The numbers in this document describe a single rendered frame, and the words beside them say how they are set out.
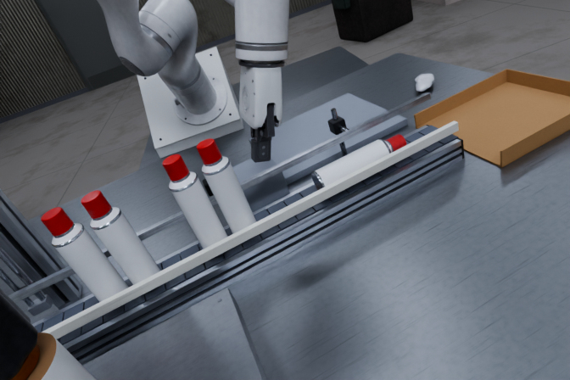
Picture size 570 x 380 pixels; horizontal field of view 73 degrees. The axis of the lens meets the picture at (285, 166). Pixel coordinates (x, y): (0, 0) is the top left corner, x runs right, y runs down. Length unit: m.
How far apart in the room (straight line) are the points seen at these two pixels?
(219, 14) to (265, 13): 6.81
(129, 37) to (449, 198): 0.77
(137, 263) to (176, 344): 0.16
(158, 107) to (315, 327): 1.00
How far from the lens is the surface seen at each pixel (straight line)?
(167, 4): 1.05
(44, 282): 0.82
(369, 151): 0.79
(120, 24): 0.98
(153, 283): 0.73
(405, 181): 0.82
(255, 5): 0.61
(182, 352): 0.64
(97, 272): 0.74
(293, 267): 0.73
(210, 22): 7.43
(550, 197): 0.81
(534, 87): 1.16
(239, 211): 0.71
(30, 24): 7.96
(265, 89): 0.61
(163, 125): 1.38
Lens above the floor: 1.34
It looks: 30 degrees down
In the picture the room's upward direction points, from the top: 20 degrees counter-clockwise
